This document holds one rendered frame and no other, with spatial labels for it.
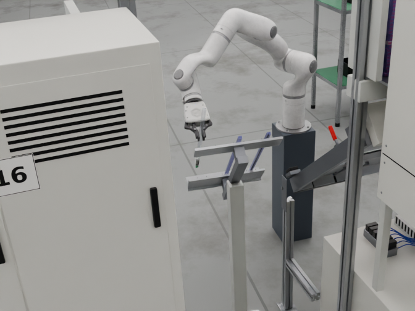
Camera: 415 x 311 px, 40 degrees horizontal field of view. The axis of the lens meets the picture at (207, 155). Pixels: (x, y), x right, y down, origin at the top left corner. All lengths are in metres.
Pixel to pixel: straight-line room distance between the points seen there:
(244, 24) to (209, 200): 1.56
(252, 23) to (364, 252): 1.08
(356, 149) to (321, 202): 1.85
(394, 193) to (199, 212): 2.01
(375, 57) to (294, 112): 1.29
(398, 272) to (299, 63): 1.17
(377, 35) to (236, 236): 1.09
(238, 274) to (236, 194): 0.42
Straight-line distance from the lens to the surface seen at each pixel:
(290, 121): 3.05
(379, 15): 1.76
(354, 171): 1.99
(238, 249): 2.49
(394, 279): 2.24
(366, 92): 1.86
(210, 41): 2.49
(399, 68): 1.74
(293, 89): 2.98
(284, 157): 3.08
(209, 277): 3.16
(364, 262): 2.29
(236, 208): 2.37
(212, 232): 3.49
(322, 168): 2.27
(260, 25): 2.59
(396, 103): 1.77
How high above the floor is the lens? 2.03
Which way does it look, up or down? 28 degrees down
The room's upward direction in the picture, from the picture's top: 4 degrees counter-clockwise
